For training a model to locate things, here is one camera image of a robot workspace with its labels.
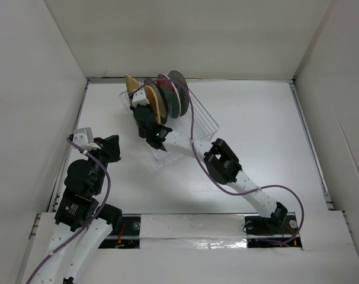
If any orange bamboo tray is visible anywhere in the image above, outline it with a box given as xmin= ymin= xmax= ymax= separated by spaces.
xmin=144 ymin=86 xmax=161 ymax=124

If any white wire dish rack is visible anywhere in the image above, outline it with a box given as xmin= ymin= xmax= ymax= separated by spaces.
xmin=119 ymin=85 xmax=220 ymax=170

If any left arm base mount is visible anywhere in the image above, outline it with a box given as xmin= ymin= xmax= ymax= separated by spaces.
xmin=99 ymin=214 xmax=141 ymax=249

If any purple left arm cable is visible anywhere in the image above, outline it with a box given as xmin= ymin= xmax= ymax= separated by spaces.
xmin=27 ymin=137 xmax=111 ymax=283

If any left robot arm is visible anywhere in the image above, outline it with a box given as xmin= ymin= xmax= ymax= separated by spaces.
xmin=27 ymin=128 xmax=122 ymax=283

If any teal and red floral plate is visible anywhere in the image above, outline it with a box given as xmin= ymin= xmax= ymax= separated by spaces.
xmin=156 ymin=73 xmax=181 ymax=119

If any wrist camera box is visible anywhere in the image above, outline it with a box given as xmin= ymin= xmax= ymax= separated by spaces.
xmin=69 ymin=127 xmax=101 ymax=151
xmin=132 ymin=89 xmax=150 ymax=108

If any brown-rimmed cream plate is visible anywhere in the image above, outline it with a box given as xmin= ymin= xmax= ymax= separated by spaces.
xmin=144 ymin=78 xmax=168 ymax=125

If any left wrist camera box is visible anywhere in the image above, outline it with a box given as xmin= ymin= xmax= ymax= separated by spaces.
xmin=69 ymin=127 xmax=101 ymax=151

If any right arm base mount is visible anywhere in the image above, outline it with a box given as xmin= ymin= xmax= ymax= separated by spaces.
xmin=242 ymin=214 xmax=302 ymax=249

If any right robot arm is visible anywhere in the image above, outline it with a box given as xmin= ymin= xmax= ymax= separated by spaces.
xmin=131 ymin=105 xmax=288 ymax=235

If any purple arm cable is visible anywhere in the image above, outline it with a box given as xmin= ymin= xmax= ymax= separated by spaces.
xmin=27 ymin=137 xmax=111 ymax=283
xmin=129 ymin=79 xmax=304 ymax=247

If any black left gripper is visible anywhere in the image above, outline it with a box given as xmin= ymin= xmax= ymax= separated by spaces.
xmin=82 ymin=133 xmax=122 ymax=193

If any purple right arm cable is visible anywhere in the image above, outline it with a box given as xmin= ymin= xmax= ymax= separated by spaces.
xmin=129 ymin=79 xmax=304 ymax=247

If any green-rimmed bamboo tray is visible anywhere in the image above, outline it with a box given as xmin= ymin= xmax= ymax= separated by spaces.
xmin=124 ymin=74 xmax=140 ymax=95

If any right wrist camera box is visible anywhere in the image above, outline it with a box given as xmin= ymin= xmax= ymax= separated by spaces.
xmin=132 ymin=89 xmax=150 ymax=108

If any grey reindeer plate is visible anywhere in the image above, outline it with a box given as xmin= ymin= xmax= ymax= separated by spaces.
xmin=168 ymin=70 xmax=190 ymax=117

